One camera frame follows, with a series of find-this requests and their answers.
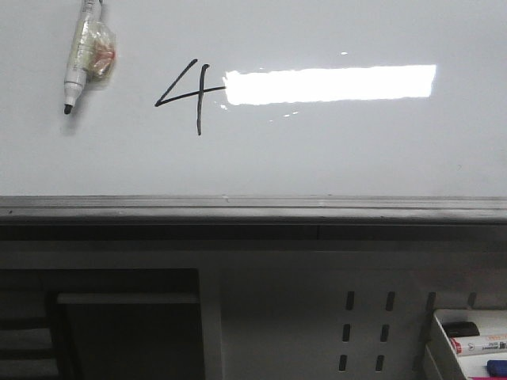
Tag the white black-tip whiteboard marker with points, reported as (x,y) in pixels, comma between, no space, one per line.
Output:
(92,55)

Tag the white glossy whiteboard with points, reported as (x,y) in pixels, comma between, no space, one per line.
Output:
(257,110)

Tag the grey perforated board stand panel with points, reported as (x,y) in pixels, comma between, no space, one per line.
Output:
(137,308)

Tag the white marker tray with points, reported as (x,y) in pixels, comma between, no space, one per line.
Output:
(441,362)

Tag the white red-capped marker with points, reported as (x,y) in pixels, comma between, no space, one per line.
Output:
(478,345)

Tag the blue marker in tray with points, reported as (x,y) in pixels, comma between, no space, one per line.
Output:
(497,368)

